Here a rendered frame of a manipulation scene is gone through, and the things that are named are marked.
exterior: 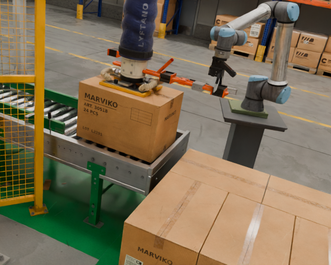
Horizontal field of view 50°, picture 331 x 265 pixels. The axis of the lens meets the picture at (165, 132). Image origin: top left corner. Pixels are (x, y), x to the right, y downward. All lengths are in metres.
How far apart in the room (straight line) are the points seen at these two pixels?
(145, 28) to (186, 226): 1.20
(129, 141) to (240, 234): 0.94
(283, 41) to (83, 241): 1.95
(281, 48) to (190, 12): 8.48
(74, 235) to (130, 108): 0.94
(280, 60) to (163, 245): 1.62
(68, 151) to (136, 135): 0.48
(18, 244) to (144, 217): 0.97
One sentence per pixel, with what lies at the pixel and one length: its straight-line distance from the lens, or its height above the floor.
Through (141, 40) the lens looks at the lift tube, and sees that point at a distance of 2.28.
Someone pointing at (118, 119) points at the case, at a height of 0.78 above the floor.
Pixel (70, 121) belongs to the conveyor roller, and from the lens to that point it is 2.83.
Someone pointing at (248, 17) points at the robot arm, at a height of 1.50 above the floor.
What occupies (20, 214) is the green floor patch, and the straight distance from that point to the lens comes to 2.76.
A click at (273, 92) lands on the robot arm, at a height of 0.99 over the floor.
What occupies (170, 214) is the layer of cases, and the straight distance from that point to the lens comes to 1.93.
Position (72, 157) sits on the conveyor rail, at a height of 0.48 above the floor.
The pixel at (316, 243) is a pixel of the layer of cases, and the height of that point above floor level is 0.54.
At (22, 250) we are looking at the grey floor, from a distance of 2.49.
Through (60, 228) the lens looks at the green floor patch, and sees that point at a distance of 2.62.
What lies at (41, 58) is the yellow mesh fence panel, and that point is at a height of 1.12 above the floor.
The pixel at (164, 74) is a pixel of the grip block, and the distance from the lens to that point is 2.28.
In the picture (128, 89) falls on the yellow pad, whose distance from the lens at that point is 2.32.
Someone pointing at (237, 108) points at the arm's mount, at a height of 0.78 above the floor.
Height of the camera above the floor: 1.70
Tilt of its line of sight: 24 degrees down
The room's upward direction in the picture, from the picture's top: 10 degrees clockwise
